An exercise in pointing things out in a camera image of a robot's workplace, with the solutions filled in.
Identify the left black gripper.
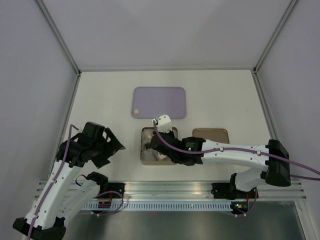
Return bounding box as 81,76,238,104
91,128,125,169

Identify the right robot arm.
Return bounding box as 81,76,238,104
150,131,291,200

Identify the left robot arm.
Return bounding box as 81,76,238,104
12,121,125,240

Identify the gold tin box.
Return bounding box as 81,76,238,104
140,127,176,166

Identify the gold tin lid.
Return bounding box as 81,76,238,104
192,128,230,144

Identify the purple tray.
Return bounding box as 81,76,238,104
131,86,187,120

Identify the aluminium rail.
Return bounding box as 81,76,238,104
111,180,307,201

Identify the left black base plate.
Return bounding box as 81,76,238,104
99,182,125,199

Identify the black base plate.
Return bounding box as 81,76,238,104
99,182,125,199
210,182,258,200

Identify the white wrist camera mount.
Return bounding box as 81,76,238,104
151,114,172,133

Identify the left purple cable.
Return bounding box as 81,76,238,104
26,123,82,240

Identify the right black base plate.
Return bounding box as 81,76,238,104
210,182,258,200

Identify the white slotted cable duct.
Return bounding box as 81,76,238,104
81,200,232,213

